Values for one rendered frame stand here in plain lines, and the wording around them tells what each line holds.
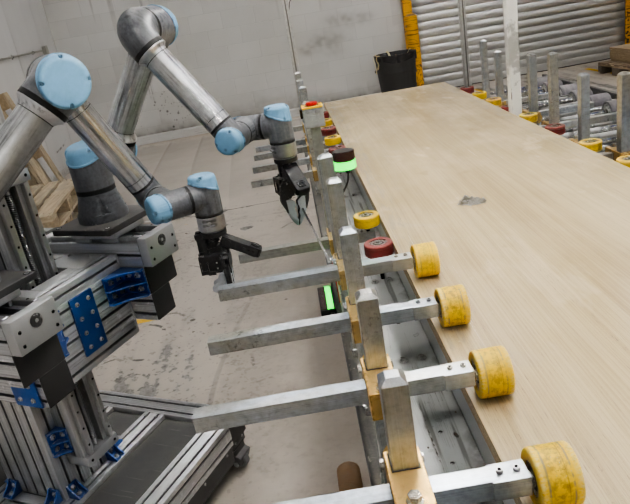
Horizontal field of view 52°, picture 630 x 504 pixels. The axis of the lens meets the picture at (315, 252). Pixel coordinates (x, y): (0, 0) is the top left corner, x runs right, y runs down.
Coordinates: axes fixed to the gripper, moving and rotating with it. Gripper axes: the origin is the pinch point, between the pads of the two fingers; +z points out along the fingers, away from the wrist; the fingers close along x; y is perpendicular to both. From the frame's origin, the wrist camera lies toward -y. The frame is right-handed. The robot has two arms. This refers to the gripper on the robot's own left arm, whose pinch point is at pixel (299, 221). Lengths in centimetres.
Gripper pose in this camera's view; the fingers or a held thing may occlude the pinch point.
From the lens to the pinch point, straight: 197.5
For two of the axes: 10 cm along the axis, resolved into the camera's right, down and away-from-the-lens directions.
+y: -4.0, -2.8, 8.7
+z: 1.6, 9.2, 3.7
